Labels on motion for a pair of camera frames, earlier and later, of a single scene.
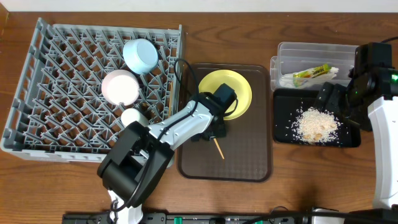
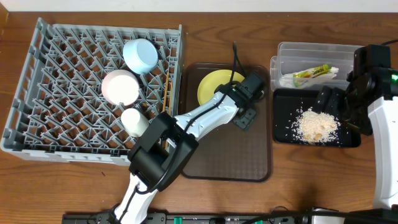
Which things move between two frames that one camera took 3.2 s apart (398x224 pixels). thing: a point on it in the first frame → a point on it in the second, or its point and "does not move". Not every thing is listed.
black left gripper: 211,134 → 245,116
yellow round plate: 212,80 does not move
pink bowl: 120,86 does not move
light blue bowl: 140,56 does not move
